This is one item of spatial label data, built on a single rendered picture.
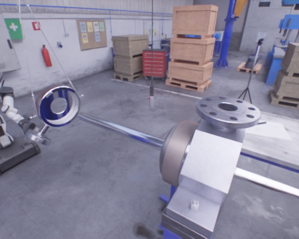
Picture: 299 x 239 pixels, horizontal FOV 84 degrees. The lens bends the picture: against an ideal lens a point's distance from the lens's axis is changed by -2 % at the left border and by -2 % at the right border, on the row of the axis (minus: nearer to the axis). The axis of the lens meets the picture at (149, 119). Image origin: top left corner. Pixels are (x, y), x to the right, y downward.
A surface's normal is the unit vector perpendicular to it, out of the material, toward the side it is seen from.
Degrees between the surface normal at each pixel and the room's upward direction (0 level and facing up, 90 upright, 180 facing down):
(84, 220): 0
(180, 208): 0
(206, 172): 45
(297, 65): 90
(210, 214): 0
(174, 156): 57
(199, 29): 90
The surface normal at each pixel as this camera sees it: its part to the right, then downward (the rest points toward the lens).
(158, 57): -0.23, 0.49
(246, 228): 0.00, -0.87
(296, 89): -0.46, 0.44
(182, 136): -0.22, -0.60
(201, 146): -0.37, -0.31
